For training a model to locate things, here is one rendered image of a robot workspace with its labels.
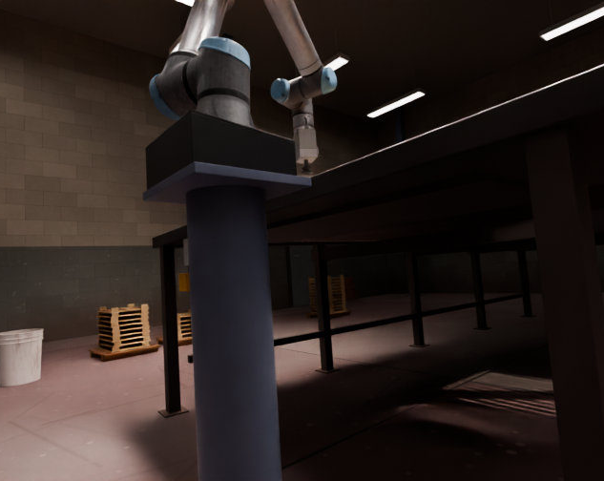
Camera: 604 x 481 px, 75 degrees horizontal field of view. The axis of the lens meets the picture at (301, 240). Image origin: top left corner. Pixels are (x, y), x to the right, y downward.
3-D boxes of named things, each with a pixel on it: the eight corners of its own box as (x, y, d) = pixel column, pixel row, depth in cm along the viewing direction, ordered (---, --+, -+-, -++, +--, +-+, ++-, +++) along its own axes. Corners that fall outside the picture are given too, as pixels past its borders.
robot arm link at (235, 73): (224, 81, 80) (225, 21, 82) (180, 99, 87) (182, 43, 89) (261, 105, 90) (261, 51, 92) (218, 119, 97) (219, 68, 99)
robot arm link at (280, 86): (294, 70, 127) (312, 82, 137) (267, 80, 133) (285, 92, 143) (296, 94, 127) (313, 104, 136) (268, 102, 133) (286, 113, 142)
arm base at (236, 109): (199, 123, 77) (200, 75, 78) (179, 148, 90) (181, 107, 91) (268, 138, 84) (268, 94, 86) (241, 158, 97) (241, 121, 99)
